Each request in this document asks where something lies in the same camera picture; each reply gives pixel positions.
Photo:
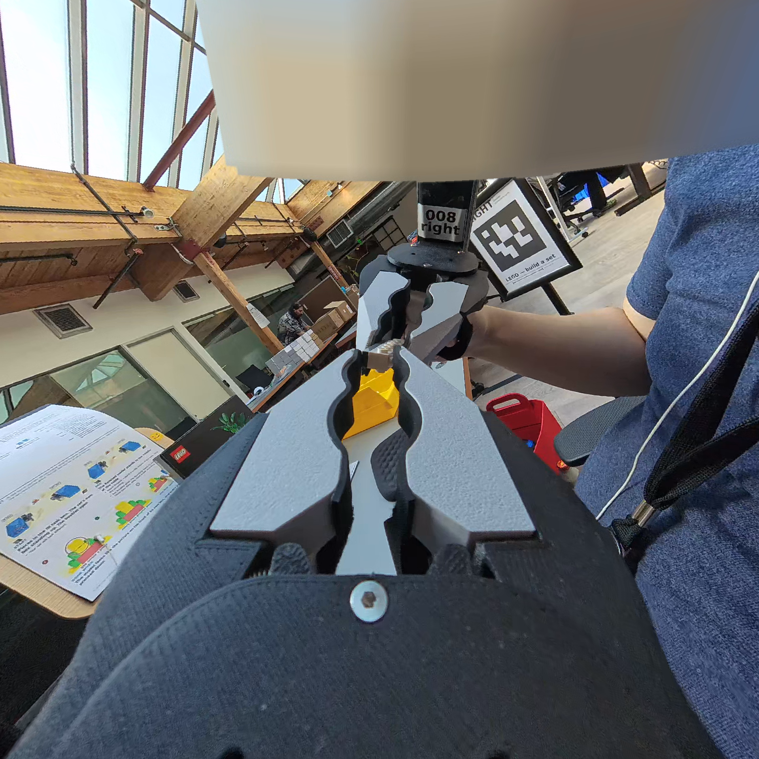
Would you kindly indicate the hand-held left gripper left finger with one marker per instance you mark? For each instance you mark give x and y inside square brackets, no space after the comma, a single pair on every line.
[278,474]

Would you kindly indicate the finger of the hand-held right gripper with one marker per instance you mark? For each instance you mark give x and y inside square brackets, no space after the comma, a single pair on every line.
[375,311]
[445,320]

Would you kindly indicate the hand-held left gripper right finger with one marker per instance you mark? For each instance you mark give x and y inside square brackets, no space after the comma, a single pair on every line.
[468,474]

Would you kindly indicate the white lego brick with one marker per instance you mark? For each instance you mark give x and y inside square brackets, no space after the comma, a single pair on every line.
[380,354]

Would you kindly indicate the person's right forearm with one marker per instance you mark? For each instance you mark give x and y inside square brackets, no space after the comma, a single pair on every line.
[563,350]

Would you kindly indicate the dark lego box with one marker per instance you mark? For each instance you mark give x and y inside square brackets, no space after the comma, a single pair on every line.
[198,445]

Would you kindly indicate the lego instruction booklet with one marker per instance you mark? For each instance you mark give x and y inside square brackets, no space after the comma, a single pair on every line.
[65,474]

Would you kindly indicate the person's right hand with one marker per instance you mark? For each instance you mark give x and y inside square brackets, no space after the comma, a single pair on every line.
[481,332]

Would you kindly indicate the cardboard box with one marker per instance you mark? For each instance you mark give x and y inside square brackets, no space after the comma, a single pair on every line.
[325,329]
[338,311]

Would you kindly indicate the red plastic bin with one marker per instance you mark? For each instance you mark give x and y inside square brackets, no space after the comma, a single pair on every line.
[528,421]

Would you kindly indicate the framed marker sign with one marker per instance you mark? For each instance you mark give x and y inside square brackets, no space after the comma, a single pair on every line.
[516,237]

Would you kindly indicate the stack of white boxes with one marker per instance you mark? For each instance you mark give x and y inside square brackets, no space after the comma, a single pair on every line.
[293,353]

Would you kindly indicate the yellow plastic bin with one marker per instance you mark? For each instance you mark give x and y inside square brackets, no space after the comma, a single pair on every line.
[370,406]

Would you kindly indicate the black monitor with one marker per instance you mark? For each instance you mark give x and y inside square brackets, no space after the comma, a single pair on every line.
[255,378]

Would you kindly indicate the black rolling office chair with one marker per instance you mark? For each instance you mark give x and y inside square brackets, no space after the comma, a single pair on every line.
[587,190]

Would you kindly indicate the operator in blue shirt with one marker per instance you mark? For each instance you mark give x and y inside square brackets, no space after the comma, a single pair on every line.
[699,267]

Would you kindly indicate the wall air vent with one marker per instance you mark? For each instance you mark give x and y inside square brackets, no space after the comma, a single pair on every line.
[339,233]
[62,320]
[185,291]

